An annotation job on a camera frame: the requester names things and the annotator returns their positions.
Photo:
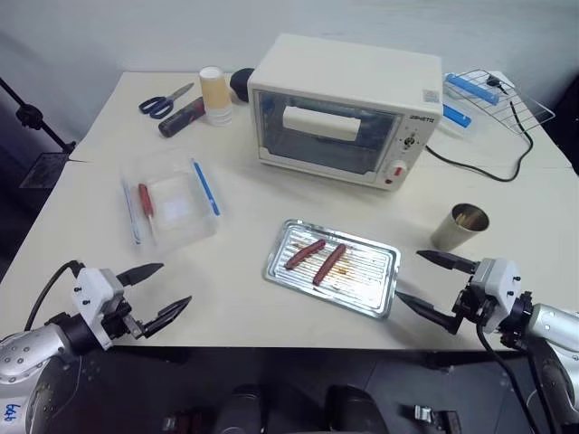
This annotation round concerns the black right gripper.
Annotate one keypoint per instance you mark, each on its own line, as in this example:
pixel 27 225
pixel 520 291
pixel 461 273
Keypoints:
pixel 470 305

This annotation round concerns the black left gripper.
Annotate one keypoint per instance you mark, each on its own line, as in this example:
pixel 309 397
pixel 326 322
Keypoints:
pixel 118 318

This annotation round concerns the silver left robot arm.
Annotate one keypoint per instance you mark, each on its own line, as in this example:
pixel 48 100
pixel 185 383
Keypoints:
pixel 22 352

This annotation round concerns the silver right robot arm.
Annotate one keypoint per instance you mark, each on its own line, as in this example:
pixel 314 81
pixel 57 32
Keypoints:
pixel 554 323

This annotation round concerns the metal cup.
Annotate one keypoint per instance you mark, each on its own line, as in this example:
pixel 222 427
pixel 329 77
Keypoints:
pixel 448 235

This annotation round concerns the silver metal baking tray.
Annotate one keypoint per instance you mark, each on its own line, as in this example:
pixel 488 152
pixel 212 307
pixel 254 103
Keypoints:
pixel 362 276

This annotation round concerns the clear container with blue clips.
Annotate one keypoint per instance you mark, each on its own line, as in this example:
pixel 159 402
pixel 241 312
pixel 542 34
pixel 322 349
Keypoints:
pixel 470 88
pixel 174 212

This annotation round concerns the brown sausage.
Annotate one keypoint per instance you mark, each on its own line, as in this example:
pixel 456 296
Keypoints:
pixel 305 254
pixel 329 264

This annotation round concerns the dark rounded shape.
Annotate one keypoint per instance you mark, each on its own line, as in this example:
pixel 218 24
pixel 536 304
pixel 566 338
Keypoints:
pixel 240 411
pixel 355 411

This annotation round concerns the black and red tool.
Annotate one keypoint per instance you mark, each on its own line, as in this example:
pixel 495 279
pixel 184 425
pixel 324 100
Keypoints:
pixel 181 117

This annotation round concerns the stack of paper cups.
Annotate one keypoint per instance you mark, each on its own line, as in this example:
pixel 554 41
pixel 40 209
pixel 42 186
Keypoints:
pixel 215 95

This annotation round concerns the black tripod stand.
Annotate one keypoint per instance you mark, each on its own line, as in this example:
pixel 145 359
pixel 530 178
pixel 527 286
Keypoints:
pixel 27 113

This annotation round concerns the black round object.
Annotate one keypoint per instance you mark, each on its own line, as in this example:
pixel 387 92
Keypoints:
pixel 240 83

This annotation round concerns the white toaster oven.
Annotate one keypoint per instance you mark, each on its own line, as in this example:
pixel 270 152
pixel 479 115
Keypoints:
pixel 344 68

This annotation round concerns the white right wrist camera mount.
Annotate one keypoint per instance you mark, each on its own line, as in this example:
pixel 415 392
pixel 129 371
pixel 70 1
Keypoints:
pixel 497 280

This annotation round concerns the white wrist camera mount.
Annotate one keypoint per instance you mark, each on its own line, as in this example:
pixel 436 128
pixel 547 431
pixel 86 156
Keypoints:
pixel 92 289
pixel 497 280

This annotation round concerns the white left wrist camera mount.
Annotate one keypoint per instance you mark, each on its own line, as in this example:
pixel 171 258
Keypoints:
pixel 92 289

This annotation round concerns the small silver metal bracket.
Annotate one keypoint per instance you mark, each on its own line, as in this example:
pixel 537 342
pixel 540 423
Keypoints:
pixel 429 415

